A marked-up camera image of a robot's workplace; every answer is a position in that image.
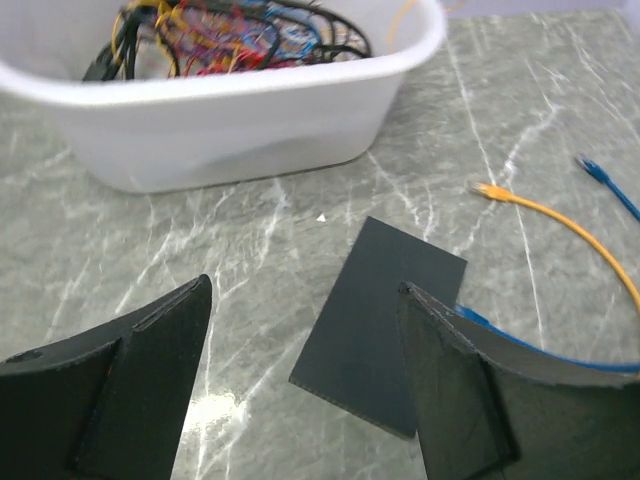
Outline blue ethernet cable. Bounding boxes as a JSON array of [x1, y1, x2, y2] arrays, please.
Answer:
[[453, 155, 640, 374]]

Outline white plastic tub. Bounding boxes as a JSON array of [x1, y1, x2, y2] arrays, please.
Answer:
[[1, 1, 447, 193]]

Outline tangled wires in tub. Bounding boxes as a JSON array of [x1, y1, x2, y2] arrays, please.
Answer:
[[81, 0, 375, 83]]

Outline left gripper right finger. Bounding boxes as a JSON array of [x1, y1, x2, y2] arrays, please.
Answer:
[[398, 283, 639, 479]]

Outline yellow ethernet cable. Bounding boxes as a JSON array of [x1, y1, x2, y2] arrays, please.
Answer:
[[467, 180, 640, 316]]

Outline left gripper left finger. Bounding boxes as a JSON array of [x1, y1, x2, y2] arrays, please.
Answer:
[[1, 275, 212, 479]]

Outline black network switch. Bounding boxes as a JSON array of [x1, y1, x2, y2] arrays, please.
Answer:
[[289, 217, 467, 439]]

